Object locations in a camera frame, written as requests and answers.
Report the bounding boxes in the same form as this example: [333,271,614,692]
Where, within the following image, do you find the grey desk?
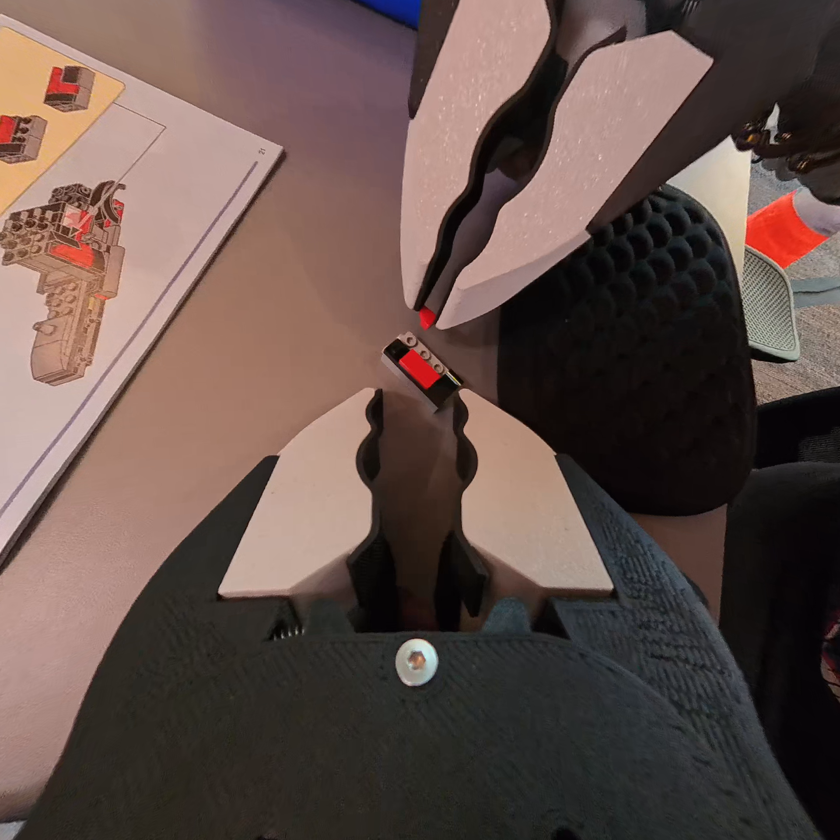
[0,0,753,821]

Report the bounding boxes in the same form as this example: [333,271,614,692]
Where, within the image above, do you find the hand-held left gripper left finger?
[218,387,399,631]

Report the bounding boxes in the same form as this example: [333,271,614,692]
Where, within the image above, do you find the small black red brick assembly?
[381,331,464,413]

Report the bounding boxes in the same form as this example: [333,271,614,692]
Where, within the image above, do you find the black wrist rest pad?
[497,184,757,517]

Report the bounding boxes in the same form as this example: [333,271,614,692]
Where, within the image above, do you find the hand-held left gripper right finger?
[436,388,616,631]

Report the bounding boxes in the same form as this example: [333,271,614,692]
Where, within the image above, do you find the blue plastic bin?
[354,0,421,31]

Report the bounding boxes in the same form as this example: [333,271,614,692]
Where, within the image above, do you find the grey mesh pad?
[743,246,802,363]

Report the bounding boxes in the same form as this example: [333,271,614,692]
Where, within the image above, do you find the open instruction booklet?
[0,13,286,565]

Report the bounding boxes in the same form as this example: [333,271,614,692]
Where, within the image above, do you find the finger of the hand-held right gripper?
[423,29,716,331]
[399,0,569,312]

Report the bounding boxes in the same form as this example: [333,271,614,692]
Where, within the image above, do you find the orange traffic cone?
[746,192,833,269]

